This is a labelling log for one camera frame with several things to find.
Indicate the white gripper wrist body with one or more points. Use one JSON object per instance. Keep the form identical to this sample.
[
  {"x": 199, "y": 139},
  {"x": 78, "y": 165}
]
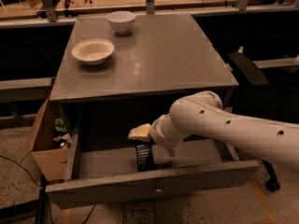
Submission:
[{"x": 158, "y": 132}]

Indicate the dark blue rxbar wrapper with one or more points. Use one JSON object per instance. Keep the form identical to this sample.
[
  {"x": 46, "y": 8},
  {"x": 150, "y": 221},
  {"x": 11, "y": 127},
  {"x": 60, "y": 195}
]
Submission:
[{"x": 144, "y": 157}]

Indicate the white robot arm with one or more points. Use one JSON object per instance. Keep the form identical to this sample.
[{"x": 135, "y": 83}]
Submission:
[{"x": 202, "y": 114}]

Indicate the open grey top drawer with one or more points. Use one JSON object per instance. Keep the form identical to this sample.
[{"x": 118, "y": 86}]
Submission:
[{"x": 102, "y": 165}]

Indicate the grey wooden drawer cabinet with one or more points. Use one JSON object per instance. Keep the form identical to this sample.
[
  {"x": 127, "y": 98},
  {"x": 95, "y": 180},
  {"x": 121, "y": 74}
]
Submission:
[{"x": 165, "y": 57}]

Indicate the crumpled white paper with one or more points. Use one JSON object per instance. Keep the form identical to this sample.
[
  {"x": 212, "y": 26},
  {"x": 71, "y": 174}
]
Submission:
[{"x": 62, "y": 137}]

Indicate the silver metal can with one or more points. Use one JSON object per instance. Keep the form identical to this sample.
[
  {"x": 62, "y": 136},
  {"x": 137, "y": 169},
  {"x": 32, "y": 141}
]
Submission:
[{"x": 64, "y": 144}]

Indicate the green crumpled wrapper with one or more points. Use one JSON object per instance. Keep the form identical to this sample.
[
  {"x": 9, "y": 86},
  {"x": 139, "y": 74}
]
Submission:
[{"x": 60, "y": 126}]

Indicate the brown cardboard box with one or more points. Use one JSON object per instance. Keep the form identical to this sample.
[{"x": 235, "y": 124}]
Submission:
[{"x": 50, "y": 159}]

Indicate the beige shallow paper bowl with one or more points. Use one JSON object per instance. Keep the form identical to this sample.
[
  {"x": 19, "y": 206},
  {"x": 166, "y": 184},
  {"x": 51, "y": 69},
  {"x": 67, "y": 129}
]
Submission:
[{"x": 93, "y": 51}]

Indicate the white deep ceramic bowl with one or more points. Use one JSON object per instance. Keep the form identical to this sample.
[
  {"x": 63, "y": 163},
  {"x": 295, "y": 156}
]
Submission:
[{"x": 121, "y": 22}]

